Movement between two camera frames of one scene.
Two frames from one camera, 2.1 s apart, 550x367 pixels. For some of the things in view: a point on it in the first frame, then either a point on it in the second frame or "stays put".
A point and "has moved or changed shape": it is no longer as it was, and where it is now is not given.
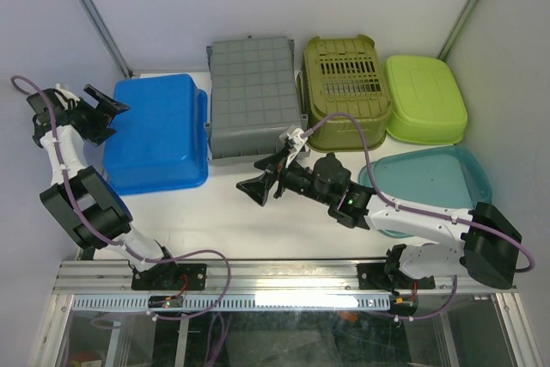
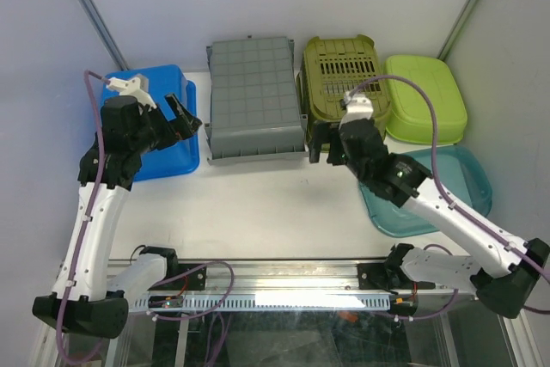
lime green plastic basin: (424, 103) stays put
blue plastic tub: (161, 141) has moved or changed shape
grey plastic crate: (253, 97) stays put
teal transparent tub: (443, 178) stays put
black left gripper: (103, 113) to (182, 126)
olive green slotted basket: (345, 76) stays put
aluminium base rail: (246, 278) stays put
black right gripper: (258, 188) to (325, 132)
